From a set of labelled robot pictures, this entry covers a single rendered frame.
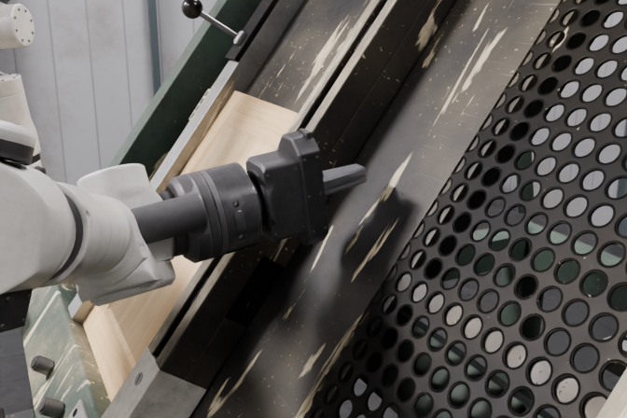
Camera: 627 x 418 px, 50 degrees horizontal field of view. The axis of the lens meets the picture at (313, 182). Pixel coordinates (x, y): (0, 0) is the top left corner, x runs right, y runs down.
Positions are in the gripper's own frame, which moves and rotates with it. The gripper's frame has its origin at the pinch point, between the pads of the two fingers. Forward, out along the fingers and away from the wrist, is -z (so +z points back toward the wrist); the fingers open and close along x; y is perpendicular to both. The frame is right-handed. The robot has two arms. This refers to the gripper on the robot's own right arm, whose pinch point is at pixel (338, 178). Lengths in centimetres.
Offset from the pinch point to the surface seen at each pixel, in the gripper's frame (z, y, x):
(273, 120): -5.3, 29.9, 0.4
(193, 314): 16.6, 7.9, -14.7
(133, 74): -46, 344, -33
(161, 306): 16.6, 28.2, -22.8
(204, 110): -1, 52, -1
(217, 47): -13, 75, 7
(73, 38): -17, 347, -8
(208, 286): 14.2, 8.5, -12.1
